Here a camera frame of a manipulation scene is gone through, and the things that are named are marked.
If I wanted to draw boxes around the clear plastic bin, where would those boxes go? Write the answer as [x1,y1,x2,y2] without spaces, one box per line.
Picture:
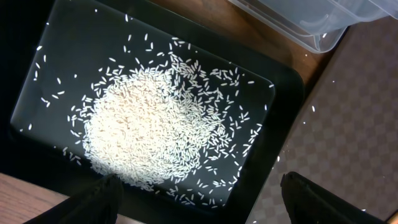
[230,0,397,54]

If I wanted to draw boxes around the brown serving tray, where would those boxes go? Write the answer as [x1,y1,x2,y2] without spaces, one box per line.
[248,17,397,223]

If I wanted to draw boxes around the black plastic tray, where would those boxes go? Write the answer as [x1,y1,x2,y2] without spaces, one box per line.
[1,1,304,223]

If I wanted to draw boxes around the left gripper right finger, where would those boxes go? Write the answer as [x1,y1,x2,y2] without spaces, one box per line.
[280,172,385,224]

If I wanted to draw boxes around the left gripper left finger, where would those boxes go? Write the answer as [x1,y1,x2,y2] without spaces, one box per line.
[27,174,124,224]

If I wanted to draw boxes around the pile of white rice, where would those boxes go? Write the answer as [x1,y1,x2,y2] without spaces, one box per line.
[18,9,276,209]

